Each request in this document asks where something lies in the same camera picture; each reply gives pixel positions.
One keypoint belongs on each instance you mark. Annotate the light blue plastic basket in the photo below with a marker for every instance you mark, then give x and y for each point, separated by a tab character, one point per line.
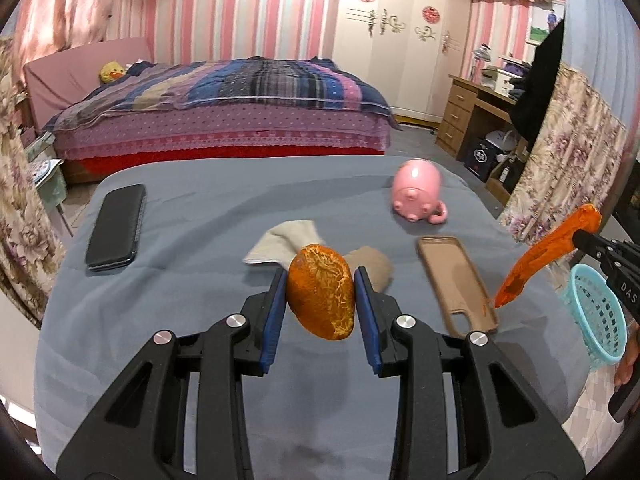
598	314

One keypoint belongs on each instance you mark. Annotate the grey table cloth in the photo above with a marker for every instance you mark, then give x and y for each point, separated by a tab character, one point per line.
284	319

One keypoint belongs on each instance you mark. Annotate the black smartphone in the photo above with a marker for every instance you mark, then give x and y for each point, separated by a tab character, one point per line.
115	236

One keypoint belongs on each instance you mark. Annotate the blue plaid quilt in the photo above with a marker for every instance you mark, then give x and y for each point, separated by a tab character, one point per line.
315	84

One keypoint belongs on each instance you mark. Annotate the white wardrobe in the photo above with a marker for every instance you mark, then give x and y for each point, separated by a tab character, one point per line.
408	49

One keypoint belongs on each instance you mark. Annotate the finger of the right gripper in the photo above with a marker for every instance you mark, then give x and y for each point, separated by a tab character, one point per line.
594	245

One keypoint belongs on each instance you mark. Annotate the small bedside stand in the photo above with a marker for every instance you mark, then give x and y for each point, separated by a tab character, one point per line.
48	177

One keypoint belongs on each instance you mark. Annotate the pink pig mug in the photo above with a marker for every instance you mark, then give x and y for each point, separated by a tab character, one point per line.
416	192

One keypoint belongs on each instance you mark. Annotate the orange mandarin fruit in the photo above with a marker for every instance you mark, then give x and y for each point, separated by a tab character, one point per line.
320	292

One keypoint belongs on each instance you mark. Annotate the person's right hand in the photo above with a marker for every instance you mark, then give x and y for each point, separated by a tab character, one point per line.
625	367

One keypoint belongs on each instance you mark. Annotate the yellow duck plush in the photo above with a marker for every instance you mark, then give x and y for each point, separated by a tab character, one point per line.
110	72

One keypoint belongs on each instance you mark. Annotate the floral curtain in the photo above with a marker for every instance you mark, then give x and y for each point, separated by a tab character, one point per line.
589	139
31	252

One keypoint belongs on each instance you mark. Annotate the wooden desk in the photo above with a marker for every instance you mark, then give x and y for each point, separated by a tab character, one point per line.
472	111

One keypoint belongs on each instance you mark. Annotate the black box under desk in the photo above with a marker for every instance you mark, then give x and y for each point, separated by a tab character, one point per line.
482	158

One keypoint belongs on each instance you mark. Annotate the desk lamp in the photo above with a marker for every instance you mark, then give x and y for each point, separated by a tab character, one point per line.
480	56

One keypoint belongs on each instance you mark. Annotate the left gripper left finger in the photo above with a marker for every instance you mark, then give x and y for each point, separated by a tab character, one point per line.
176	411

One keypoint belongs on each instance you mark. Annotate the tan phone case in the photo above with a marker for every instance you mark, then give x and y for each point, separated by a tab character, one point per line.
460	291

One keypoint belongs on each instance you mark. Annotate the bed with purple sheet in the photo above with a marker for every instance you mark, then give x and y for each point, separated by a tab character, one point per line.
92	153

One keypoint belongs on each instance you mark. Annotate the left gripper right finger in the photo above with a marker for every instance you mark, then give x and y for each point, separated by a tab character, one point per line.
464	411

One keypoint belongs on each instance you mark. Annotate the left floral curtain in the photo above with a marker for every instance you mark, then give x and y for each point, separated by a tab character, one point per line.
31	252

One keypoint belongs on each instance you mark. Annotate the pink window curtain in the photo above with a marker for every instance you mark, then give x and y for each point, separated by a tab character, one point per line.
44	27

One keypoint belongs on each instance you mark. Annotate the beige cloth piece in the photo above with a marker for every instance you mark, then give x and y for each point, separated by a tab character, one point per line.
281	243

